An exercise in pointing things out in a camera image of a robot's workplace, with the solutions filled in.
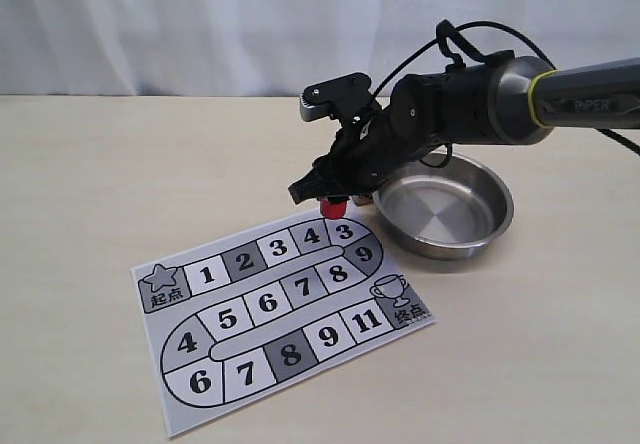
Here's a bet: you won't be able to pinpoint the printed paper game board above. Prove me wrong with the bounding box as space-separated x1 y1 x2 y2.
131 210 434 437

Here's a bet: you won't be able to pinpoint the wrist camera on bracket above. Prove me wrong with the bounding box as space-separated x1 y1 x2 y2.
299 72 372 125

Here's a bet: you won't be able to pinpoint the white backdrop curtain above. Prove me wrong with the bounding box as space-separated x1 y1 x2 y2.
1 0 639 96

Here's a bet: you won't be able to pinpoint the wooden die black pips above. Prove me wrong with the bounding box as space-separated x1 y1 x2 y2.
352 194 373 206

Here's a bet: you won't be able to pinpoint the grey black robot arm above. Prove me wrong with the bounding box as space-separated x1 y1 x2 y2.
288 52 639 204

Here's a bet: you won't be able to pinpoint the black cable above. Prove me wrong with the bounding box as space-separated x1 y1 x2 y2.
372 20 640 169

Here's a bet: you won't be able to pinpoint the red cylinder game piece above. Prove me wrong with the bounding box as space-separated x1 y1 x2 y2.
320 199 348 220

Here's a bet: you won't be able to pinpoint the round stainless steel dish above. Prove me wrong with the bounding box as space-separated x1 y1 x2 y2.
373 152 514 261

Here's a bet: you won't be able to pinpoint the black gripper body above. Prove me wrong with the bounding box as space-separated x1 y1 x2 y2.
312 108 440 195

